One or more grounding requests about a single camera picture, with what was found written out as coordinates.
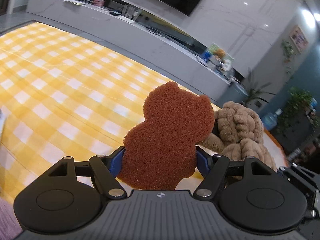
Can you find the framed wall picture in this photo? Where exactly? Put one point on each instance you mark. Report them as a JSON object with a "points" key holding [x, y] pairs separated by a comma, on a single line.
{"points": [[298, 38]]}

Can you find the blue water jug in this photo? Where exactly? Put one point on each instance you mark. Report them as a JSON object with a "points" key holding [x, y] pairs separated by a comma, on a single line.
{"points": [[271, 120]]}

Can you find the hanging ivy plant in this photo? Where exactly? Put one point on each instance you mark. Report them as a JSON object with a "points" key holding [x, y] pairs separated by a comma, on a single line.
{"points": [[287, 50]]}

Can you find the beige plush teddy bear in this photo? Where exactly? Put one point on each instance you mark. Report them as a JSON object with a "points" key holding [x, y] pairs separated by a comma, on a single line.
{"points": [[240, 125]]}

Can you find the purple cloth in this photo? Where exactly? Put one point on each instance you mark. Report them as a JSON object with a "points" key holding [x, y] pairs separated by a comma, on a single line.
{"points": [[8, 220]]}

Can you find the clear acrylic holder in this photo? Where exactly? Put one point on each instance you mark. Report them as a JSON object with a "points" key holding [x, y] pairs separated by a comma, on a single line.
{"points": [[130, 12]]}

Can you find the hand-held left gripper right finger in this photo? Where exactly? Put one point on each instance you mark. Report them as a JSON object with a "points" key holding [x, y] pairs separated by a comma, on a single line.
{"points": [[202, 162]]}

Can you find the small brown plush toy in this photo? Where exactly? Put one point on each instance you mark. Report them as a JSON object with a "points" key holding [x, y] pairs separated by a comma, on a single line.
{"points": [[220, 53]]}

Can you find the blue snack packet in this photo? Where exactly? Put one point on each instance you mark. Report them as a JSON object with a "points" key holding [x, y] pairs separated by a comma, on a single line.
{"points": [[206, 55]]}

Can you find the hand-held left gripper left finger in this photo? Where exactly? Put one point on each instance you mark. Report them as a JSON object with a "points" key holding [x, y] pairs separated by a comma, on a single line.
{"points": [[115, 163]]}

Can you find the bushy green plant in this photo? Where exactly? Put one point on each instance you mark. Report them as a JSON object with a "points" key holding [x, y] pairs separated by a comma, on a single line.
{"points": [[297, 102]]}

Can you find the long-leaf potted plant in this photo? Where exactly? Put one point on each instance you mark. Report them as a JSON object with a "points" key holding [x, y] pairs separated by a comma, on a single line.
{"points": [[253, 92]]}

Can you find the white TV cabinet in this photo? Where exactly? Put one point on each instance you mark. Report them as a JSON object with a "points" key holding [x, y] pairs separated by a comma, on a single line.
{"points": [[150, 45]]}

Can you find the brown bear-shaped sponge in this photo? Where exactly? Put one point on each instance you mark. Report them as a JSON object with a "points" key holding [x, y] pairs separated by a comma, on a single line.
{"points": [[165, 135]]}

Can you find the pink box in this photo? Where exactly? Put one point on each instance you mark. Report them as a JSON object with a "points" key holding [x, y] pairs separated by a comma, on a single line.
{"points": [[98, 1]]}

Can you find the yellow checkered blanket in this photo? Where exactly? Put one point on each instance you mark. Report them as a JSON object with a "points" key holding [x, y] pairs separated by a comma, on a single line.
{"points": [[62, 80]]}

